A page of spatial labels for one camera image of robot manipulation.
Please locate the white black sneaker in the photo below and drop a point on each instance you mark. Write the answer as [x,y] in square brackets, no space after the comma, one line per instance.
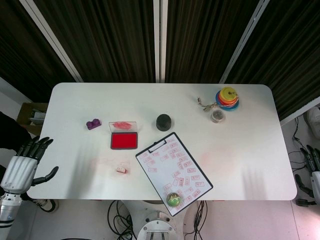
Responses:
[47,205]

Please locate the green gold egg ornament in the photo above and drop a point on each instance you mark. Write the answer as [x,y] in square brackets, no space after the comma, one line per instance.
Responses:
[173,199]

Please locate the red ink pad case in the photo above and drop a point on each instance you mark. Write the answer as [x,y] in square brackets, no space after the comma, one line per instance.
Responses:
[124,141]

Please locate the white metal frame post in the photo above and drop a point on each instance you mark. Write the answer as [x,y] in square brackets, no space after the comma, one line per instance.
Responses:
[243,42]
[300,111]
[52,40]
[160,40]

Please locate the purple building block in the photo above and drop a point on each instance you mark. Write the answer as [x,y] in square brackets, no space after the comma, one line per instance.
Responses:
[93,125]

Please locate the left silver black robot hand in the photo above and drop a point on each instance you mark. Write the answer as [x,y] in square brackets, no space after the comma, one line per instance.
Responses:
[17,172]

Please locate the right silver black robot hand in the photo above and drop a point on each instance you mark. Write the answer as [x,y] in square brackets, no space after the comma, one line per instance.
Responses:
[315,175]

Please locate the person in black clothes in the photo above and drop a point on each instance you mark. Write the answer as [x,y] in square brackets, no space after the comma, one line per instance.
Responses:
[12,135]

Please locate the brown cardboard box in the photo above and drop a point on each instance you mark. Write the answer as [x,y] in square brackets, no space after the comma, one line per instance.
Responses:
[25,112]

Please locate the white shoe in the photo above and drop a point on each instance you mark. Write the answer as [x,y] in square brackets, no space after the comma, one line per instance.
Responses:
[314,120]

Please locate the white and red block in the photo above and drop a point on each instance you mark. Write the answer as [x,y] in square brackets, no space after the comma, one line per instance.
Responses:
[121,170]

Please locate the black dome cup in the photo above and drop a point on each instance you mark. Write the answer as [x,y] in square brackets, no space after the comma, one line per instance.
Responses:
[163,122]

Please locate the clear jar of metal bits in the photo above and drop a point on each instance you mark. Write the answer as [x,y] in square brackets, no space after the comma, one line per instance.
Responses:
[217,116]

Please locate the dark pleated curtain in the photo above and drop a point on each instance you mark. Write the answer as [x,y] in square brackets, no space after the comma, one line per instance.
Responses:
[112,37]

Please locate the black caster foot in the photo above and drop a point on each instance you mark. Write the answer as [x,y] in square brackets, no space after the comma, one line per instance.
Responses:
[305,202]

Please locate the black-edged stamped clipboard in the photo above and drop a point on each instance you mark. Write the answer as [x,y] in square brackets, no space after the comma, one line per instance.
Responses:
[170,172]

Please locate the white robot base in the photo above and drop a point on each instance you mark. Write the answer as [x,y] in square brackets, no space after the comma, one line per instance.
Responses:
[160,226]

